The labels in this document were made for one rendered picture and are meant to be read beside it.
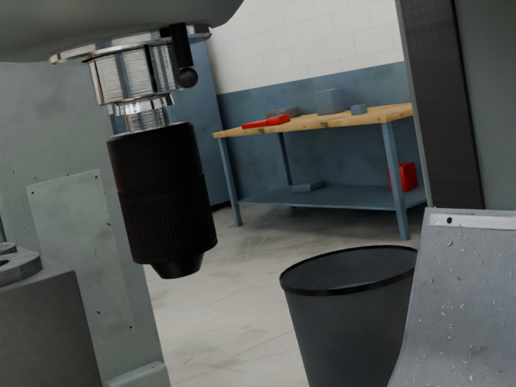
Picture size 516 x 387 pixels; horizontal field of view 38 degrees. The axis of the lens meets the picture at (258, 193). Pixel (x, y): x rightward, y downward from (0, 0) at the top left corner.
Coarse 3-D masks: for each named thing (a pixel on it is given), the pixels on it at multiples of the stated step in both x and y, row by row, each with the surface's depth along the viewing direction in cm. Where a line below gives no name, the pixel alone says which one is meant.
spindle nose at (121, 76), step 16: (144, 48) 37; (160, 48) 37; (96, 64) 37; (112, 64) 37; (128, 64) 37; (144, 64) 37; (160, 64) 37; (176, 64) 38; (96, 80) 38; (112, 80) 37; (128, 80) 37; (144, 80) 37; (160, 80) 37; (176, 80) 38; (96, 96) 38; (112, 96) 37; (128, 96) 37; (144, 96) 37
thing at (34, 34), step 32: (0, 0) 30; (32, 0) 30; (64, 0) 31; (96, 0) 31; (128, 0) 32; (160, 0) 33; (192, 0) 34; (224, 0) 35; (0, 32) 32; (32, 32) 32; (64, 32) 32; (96, 32) 33; (128, 32) 34
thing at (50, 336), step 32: (0, 256) 71; (32, 256) 68; (0, 288) 63; (32, 288) 64; (64, 288) 65; (0, 320) 62; (32, 320) 64; (64, 320) 65; (0, 352) 62; (32, 352) 64; (64, 352) 65; (0, 384) 62; (32, 384) 64; (64, 384) 65; (96, 384) 67
